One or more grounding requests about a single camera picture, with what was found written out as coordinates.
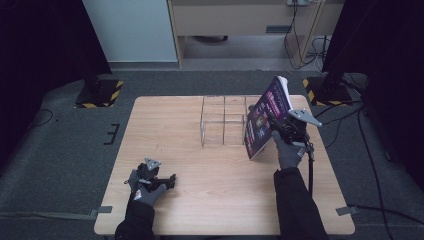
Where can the black yellow-striped stand base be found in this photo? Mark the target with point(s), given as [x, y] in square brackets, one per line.
[100, 96]
[328, 95]

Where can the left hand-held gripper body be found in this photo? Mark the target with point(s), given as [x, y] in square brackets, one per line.
[149, 171]

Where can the white cabinet panel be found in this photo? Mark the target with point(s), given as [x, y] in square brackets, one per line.
[130, 30]

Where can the person's left hand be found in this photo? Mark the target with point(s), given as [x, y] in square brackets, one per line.
[146, 196]

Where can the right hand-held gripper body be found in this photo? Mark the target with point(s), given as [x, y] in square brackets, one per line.
[295, 128]

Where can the clear acrylic file organizer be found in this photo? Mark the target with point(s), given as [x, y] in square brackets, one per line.
[223, 126]

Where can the black stand pole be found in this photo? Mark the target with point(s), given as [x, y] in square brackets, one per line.
[336, 66]
[88, 60]

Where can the person's right hand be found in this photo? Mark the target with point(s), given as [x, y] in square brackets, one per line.
[288, 153]

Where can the light wooden desk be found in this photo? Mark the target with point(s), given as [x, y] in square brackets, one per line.
[233, 18]

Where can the dark round table grommet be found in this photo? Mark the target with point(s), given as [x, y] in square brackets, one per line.
[250, 107]

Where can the dark purple magazine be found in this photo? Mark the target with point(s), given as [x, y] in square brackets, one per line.
[265, 116]

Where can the white power strip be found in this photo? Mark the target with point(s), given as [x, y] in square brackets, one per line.
[298, 2]

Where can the grey tape strip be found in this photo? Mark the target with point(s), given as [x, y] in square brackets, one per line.
[101, 210]
[346, 210]

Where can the dark curtain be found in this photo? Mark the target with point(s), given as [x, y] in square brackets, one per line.
[396, 83]
[36, 66]

